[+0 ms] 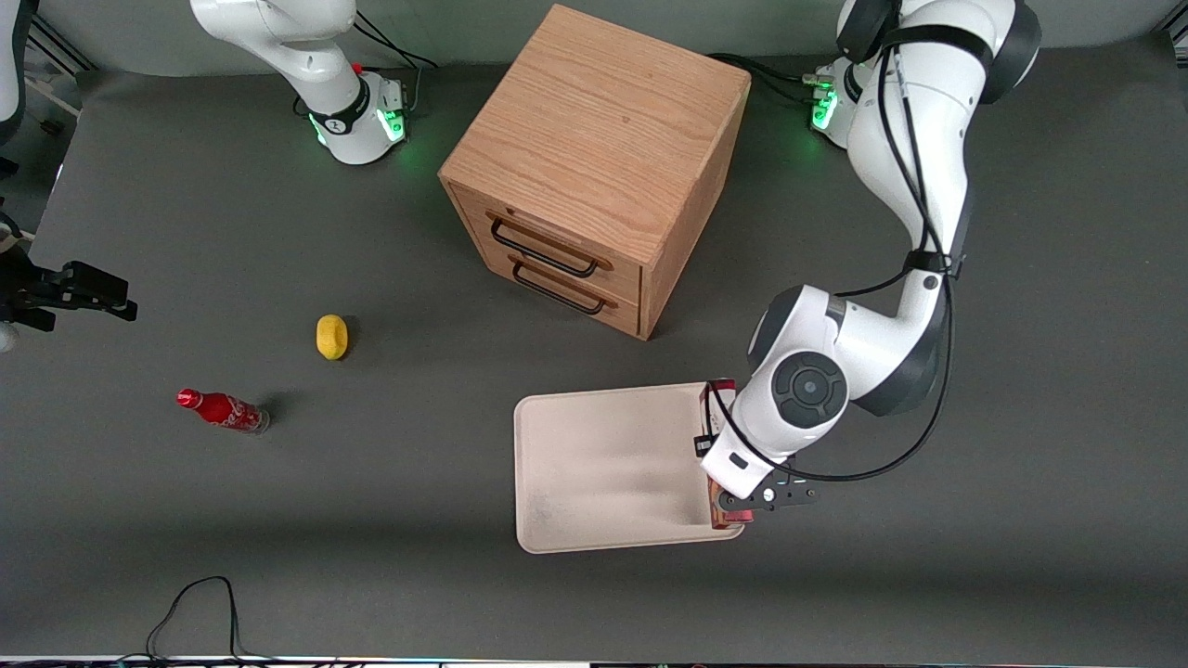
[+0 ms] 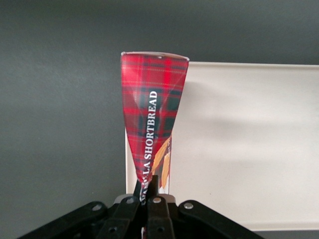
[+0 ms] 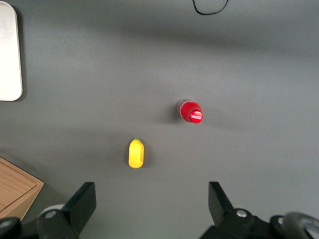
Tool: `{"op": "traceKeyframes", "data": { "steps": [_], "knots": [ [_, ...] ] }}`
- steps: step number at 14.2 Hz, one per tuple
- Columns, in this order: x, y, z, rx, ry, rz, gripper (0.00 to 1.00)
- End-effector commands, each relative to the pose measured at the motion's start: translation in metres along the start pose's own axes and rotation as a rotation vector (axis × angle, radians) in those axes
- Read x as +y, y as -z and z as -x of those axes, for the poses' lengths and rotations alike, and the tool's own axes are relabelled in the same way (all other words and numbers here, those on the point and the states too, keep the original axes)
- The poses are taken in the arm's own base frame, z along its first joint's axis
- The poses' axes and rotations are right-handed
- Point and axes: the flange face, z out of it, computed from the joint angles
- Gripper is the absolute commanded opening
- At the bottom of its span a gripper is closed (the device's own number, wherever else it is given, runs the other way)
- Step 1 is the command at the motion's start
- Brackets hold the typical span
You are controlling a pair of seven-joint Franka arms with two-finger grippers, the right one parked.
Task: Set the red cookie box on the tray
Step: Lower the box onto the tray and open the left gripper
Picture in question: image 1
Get black base cables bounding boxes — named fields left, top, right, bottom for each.
left=353, top=9, right=439, bottom=118
left=710, top=51, right=841, bottom=107

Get shorter black drawer handle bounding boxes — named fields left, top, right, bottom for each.
left=511, top=262, right=608, bottom=316

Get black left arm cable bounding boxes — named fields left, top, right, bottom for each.
left=693, top=45, right=959, bottom=484

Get red cola bottle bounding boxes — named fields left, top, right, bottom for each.
left=176, top=388, right=271, bottom=435

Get red cookie box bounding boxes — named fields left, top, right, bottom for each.
left=698, top=378, right=755, bottom=531

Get longer black drawer handle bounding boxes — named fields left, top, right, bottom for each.
left=489, top=215, right=600, bottom=279

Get beige rectangular tray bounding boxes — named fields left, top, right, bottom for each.
left=513, top=381, right=747, bottom=555

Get oak wooden drawer cabinet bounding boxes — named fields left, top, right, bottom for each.
left=438, top=4, right=753, bottom=341

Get black right base cables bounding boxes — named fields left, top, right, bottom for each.
left=353, top=9, right=439, bottom=118

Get thin black looped cable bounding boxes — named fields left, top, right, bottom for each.
left=116, top=575, right=279, bottom=662

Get yellow lemon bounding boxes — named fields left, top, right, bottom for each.
left=316, top=314, right=350, bottom=361

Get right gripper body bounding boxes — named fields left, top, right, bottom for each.
left=0, top=246, right=64, bottom=332

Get wooden drawer with shorter handle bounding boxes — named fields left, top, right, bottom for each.
left=464, top=232, right=643, bottom=339

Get black left base cables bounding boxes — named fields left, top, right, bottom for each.
left=710, top=51, right=841, bottom=107

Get wooden drawer with longer handle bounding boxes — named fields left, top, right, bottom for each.
left=449, top=183, right=644, bottom=304

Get dark grey table mat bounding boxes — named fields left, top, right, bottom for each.
left=0, top=37, right=1188, bottom=662

